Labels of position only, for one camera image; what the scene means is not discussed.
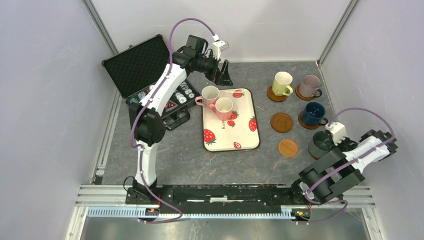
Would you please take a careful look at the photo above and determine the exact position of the pink cup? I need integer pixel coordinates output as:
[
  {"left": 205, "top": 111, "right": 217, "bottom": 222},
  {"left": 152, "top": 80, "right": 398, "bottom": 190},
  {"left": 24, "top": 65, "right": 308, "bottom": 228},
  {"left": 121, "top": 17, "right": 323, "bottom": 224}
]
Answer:
[{"left": 208, "top": 97, "right": 234, "bottom": 121}]

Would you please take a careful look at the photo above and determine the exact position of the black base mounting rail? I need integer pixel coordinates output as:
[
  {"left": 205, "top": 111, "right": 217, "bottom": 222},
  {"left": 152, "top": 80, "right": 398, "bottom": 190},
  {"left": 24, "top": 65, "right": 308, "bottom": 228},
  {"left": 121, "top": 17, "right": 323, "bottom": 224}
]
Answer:
[{"left": 125, "top": 184, "right": 310, "bottom": 215}]

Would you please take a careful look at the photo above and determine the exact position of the dark green mug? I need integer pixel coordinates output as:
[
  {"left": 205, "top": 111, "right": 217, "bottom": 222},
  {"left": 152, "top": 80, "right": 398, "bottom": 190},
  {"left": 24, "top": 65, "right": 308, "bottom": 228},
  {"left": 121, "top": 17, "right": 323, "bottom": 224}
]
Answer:
[{"left": 308, "top": 130, "right": 336, "bottom": 160}]

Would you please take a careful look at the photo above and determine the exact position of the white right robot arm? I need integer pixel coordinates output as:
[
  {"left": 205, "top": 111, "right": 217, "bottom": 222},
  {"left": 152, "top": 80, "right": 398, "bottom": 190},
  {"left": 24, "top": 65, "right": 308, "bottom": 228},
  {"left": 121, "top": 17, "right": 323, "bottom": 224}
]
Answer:
[{"left": 288, "top": 129, "right": 398, "bottom": 204}]

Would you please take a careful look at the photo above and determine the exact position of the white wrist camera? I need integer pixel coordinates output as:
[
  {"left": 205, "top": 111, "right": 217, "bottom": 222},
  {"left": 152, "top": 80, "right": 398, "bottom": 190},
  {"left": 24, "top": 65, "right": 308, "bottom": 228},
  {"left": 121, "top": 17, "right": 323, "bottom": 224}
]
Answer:
[
  {"left": 325, "top": 122, "right": 348, "bottom": 146},
  {"left": 211, "top": 40, "right": 229, "bottom": 60}
]

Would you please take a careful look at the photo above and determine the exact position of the dark brown wooden coaster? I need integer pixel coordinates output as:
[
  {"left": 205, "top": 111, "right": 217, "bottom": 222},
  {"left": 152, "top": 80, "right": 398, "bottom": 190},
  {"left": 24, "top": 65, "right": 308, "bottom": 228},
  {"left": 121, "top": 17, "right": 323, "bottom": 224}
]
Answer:
[
  {"left": 294, "top": 84, "right": 315, "bottom": 101},
  {"left": 297, "top": 111, "right": 320, "bottom": 130},
  {"left": 266, "top": 86, "right": 288, "bottom": 103},
  {"left": 270, "top": 112, "right": 294, "bottom": 133}
]

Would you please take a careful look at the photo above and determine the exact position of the purple glass mug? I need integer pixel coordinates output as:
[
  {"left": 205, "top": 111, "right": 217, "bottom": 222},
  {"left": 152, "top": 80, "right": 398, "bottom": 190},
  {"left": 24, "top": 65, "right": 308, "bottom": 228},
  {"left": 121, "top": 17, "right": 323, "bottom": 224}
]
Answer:
[{"left": 298, "top": 74, "right": 323, "bottom": 98}]

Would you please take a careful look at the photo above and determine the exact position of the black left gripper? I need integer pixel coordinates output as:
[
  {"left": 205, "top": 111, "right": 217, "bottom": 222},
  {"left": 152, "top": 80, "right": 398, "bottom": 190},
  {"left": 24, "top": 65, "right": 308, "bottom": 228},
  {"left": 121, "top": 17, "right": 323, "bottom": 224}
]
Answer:
[{"left": 195, "top": 52, "right": 233, "bottom": 87}]

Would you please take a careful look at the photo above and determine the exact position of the light brown wooden coaster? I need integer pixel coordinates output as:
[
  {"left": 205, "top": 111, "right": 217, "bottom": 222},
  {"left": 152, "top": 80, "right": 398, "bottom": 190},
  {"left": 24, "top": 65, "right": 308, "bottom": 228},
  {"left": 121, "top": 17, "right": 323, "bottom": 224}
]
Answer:
[{"left": 278, "top": 139, "right": 299, "bottom": 158}]

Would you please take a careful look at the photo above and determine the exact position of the strawberry pattern white tray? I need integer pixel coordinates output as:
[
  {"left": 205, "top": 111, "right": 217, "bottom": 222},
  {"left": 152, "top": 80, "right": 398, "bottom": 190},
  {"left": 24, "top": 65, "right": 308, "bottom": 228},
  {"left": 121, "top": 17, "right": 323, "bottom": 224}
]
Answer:
[{"left": 202, "top": 88, "right": 260, "bottom": 152}]

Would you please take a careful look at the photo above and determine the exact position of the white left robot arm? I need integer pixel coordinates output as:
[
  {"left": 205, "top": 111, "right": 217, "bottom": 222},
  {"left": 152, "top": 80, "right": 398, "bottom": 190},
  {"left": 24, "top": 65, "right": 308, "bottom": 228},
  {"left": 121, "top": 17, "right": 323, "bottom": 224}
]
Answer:
[{"left": 131, "top": 35, "right": 233, "bottom": 204}]

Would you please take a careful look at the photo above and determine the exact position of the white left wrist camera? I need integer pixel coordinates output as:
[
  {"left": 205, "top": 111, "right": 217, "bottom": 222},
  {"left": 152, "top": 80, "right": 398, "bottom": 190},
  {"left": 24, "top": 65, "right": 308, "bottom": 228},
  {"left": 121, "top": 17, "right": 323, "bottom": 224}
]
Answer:
[{"left": 211, "top": 40, "right": 229, "bottom": 60}]

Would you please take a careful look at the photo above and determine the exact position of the light green cup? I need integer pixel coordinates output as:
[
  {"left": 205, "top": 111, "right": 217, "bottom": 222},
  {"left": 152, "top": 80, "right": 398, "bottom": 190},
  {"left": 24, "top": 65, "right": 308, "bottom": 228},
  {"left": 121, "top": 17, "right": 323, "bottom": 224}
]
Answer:
[{"left": 271, "top": 71, "right": 294, "bottom": 97}]

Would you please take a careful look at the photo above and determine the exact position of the pink mug with handle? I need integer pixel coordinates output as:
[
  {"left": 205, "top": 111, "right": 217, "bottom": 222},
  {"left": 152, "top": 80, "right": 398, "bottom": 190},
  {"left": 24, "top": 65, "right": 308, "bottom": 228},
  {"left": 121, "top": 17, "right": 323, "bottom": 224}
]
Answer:
[{"left": 195, "top": 85, "right": 220, "bottom": 108}]

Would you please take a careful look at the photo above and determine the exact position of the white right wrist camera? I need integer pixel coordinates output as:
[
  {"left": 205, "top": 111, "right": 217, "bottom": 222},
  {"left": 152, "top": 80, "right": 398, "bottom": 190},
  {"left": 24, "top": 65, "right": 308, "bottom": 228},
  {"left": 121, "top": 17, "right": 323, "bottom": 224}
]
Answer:
[{"left": 325, "top": 122, "right": 348, "bottom": 146}]

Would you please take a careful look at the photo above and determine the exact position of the dark blue mug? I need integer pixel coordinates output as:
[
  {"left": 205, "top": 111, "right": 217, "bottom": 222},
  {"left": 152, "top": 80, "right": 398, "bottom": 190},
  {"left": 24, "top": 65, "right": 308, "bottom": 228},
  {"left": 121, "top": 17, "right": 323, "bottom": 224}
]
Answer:
[{"left": 300, "top": 102, "right": 329, "bottom": 126}]

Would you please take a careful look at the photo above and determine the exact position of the black poker chip case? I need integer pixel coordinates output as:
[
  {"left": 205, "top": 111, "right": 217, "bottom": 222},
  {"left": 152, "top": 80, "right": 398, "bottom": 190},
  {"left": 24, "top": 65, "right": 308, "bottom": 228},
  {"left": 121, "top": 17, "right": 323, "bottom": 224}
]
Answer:
[{"left": 102, "top": 34, "right": 200, "bottom": 131}]

